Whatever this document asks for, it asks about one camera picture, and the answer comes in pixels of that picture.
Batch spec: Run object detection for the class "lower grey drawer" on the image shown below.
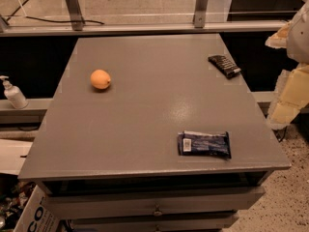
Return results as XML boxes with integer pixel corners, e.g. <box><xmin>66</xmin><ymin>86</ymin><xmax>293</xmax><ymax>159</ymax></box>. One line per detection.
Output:
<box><xmin>72</xmin><ymin>212</ymin><xmax>239</xmax><ymax>232</ymax></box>

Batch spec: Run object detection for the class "left metal bracket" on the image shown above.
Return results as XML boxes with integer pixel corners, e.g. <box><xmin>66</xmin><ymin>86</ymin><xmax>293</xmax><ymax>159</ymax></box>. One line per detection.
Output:
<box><xmin>65</xmin><ymin>0</ymin><xmax>85</xmax><ymax>31</ymax></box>

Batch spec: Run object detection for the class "metal rail frame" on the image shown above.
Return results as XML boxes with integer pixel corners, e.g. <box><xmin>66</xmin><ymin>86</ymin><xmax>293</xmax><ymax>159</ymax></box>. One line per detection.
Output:
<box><xmin>0</xmin><ymin>20</ymin><xmax>286</xmax><ymax>37</ymax></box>

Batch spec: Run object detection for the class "white cardboard box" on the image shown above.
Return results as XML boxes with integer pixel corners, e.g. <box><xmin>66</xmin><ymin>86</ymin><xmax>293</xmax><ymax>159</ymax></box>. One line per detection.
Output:
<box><xmin>14</xmin><ymin>187</ymin><xmax>59</xmax><ymax>232</ymax></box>

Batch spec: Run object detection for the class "right metal bracket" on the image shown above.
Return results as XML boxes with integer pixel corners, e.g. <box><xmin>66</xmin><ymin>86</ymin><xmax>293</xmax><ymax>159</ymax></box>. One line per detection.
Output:
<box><xmin>193</xmin><ymin>0</ymin><xmax>209</xmax><ymax>28</ymax></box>

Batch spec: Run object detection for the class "white pump dispenser bottle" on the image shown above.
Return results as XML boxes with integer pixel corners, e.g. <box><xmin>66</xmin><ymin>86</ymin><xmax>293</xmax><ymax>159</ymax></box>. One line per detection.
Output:
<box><xmin>0</xmin><ymin>75</ymin><xmax>28</xmax><ymax>109</ymax></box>

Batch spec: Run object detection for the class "metal bracket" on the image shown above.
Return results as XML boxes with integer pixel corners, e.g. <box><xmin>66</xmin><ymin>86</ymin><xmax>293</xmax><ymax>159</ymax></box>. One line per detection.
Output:
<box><xmin>193</xmin><ymin>0</ymin><xmax>209</xmax><ymax>28</ymax></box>
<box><xmin>65</xmin><ymin>0</ymin><xmax>85</xmax><ymax>31</ymax></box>

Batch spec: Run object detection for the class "orange fruit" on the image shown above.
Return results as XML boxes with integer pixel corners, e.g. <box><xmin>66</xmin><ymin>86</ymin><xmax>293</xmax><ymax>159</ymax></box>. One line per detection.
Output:
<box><xmin>90</xmin><ymin>70</ymin><xmax>111</xmax><ymax>90</ymax></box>

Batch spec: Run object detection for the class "grey drawer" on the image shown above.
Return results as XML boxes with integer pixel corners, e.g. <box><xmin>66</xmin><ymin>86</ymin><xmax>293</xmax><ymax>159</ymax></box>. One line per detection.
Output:
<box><xmin>72</xmin><ymin>212</ymin><xmax>239</xmax><ymax>232</ymax></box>
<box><xmin>43</xmin><ymin>187</ymin><xmax>265</xmax><ymax>219</ymax></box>

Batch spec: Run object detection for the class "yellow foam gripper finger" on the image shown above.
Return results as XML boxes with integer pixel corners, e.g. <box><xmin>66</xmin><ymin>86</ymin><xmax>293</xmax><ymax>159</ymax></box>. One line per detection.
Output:
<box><xmin>267</xmin><ymin>64</ymin><xmax>309</xmax><ymax>131</ymax></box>
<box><xmin>265</xmin><ymin>21</ymin><xmax>291</xmax><ymax>49</ymax></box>

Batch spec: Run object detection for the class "top grey drawer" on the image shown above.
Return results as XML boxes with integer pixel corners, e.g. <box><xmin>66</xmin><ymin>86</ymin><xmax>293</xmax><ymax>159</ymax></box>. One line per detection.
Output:
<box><xmin>43</xmin><ymin>187</ymin><xmax>265</xmax><ymax>219</ymax></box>

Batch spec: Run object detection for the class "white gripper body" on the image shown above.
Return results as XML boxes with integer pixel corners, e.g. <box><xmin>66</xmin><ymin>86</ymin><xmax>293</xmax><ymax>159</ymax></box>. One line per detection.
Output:
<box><xmin>287</xmin><ymin>1</ymin><xmax>309</xmax><ymax>64</ymax></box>

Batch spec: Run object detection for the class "black cable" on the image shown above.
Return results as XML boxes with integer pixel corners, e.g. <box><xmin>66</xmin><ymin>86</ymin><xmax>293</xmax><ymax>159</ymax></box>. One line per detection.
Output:
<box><xmin>5</xmin><ymin>0</ymin><xmax>105</xmax><ymax>26</ymax></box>

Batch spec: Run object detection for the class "blue blueberry rxbar wrapper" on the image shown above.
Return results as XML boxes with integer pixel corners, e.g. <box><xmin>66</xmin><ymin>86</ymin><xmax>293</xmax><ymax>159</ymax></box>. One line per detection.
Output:
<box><xmin>178</xmin><ymin>130</ymin><xmax>232</xmax><ymax>159</ymax></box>

